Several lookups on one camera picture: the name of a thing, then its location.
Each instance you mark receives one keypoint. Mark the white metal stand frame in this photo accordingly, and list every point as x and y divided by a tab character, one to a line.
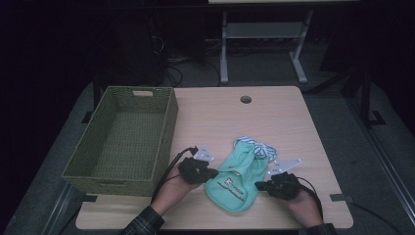
264	31

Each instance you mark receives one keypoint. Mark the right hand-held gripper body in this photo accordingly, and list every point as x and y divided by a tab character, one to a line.
282	186

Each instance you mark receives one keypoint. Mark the black tape piece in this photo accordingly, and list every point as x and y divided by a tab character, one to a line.
88	198
87	117

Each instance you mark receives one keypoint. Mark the green woven basket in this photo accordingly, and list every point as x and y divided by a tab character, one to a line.
127	140

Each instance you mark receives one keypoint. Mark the person's left hand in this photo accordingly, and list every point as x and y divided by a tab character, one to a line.
171	194

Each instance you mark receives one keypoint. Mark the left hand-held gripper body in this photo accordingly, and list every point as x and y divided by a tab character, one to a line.
194	169

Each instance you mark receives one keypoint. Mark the black metal stand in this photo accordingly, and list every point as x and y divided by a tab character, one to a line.
365	94

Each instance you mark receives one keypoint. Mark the grey tape piece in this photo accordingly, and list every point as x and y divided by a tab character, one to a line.
341	197

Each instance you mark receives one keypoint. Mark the person's right hand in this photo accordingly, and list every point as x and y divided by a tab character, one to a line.
305	205

